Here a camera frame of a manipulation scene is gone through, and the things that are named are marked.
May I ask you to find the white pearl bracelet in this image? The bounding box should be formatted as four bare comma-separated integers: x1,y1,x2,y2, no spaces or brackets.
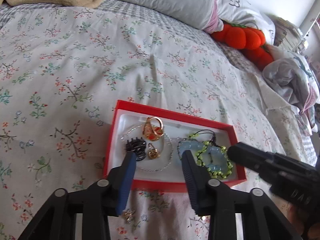
120,125,174,173

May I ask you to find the gold earring charm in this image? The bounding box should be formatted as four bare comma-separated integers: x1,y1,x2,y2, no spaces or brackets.
148,143,161,159

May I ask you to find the green bead bracelet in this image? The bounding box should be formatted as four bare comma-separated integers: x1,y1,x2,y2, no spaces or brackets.
187,129,234,179

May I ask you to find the crumpled grey clothing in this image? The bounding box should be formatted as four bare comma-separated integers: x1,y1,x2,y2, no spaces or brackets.
263,51,319,135

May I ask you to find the small gold earring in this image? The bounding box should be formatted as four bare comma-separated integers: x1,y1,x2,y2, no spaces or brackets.
122,209,136,224

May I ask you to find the orange pumpkin plush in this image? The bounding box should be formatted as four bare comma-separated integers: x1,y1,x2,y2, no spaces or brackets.
210,22,274,71

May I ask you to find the right hand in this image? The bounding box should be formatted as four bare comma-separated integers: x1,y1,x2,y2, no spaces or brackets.
287,204,319,239

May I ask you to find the floral bed cover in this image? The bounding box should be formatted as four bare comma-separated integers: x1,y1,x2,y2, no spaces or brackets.
1,0,316,239

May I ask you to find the black hair claw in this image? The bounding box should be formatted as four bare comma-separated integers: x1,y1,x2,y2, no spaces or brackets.
125,137,146,161

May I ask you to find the gold ring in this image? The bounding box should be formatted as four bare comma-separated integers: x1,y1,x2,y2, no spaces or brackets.
142,116,165,140

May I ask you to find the light blue bead bracelet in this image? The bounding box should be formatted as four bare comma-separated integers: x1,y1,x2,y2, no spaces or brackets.
177,139,233,176

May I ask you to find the red jewelry box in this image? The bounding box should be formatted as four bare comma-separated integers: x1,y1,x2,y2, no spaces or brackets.
103,100,238,192

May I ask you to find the white printed pillow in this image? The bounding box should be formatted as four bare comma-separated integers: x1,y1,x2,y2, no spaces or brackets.
216,0,276,45

